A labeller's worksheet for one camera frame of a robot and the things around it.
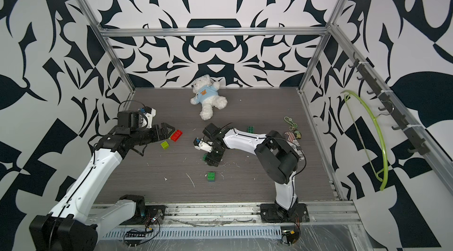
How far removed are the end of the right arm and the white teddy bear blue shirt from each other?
250mm

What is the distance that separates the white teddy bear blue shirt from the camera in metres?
1.02

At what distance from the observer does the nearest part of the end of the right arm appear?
2.21 ft

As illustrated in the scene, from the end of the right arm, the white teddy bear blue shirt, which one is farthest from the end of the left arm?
the white teddy bear blue shirt

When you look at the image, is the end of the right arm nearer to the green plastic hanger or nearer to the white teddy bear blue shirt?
the white teddy bear blue shirt
